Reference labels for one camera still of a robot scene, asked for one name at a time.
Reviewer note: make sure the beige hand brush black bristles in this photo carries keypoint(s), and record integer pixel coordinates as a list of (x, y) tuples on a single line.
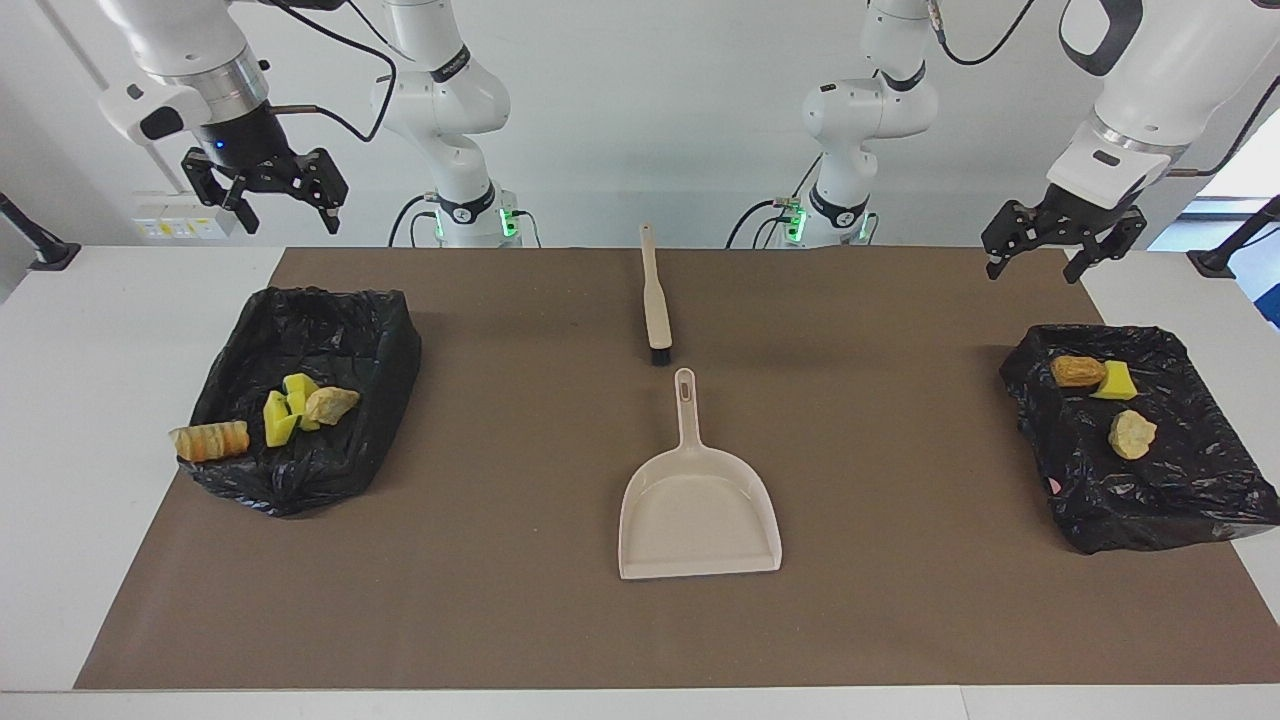
[(655, 300)]

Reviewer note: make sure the yellow green sponge piece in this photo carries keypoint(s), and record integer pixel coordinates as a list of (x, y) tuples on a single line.
[(300, 390), (278, 420)]

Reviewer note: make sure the white wall socket box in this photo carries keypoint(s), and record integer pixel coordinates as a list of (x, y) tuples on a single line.
[(185, 220)]

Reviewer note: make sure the brown toy bread roll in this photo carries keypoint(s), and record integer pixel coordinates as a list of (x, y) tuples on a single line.
[(1076, 371)]

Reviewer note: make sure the bright window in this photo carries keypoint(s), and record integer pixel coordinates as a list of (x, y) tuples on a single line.
[(1245, 170)]

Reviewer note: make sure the pale toy pastry piece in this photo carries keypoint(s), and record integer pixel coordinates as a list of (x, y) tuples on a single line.
[(1131, 435), (330, 403)]

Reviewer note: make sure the beige plastic dustpan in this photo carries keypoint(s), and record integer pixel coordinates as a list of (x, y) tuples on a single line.
[(700, 510)]

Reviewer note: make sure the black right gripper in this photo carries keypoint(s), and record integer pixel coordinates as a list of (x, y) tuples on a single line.
[(245, 150)]

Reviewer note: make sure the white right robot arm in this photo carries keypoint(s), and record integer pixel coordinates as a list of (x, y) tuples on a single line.
[(445, 100)]

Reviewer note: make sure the blue background object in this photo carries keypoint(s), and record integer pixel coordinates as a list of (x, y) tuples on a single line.
[(1266, 295)]

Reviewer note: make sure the black bag bin pink spot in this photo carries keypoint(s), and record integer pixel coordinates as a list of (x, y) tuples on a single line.
[(1150, 500)]

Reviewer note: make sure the black bag lined bin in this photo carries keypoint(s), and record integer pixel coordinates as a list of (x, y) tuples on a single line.
[(300, 470)]

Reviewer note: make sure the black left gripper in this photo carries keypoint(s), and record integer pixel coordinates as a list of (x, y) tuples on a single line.
[(1070, 218)]

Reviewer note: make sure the brown table mat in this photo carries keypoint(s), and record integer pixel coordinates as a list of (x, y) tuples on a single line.
[(640, 620)]

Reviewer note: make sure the orange striped toy croissant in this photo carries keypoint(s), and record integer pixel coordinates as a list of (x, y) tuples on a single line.
[(210, 440)]

